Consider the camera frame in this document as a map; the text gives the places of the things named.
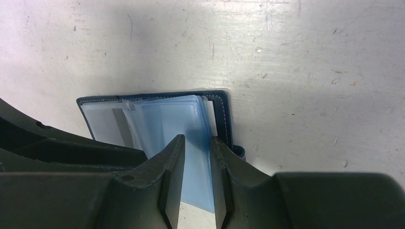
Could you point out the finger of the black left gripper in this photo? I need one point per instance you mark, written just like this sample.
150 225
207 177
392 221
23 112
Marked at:
26 145

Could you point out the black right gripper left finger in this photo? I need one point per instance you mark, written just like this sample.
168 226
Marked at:
37 195

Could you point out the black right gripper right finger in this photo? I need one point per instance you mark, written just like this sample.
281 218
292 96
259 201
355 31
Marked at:
246 198

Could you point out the navy blue card holder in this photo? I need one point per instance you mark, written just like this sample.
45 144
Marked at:
150 121

